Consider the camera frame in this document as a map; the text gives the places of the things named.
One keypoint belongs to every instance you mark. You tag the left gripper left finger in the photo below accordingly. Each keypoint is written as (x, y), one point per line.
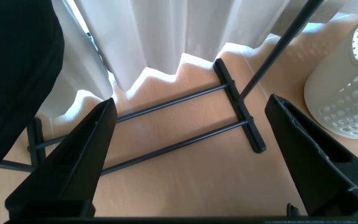
(73, 168)

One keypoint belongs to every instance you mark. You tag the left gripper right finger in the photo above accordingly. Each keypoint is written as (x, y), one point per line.
(322, 174)

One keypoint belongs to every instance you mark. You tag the black shorts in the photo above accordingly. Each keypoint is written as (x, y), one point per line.
(14, 77)

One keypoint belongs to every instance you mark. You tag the white laundry basket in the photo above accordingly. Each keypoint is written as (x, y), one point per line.
(331, 87)

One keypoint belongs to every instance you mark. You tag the black clothes rack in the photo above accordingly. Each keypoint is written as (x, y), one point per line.
(238, 96)

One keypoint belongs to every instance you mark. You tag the beige curtain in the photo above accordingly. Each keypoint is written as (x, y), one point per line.
(166, 31)

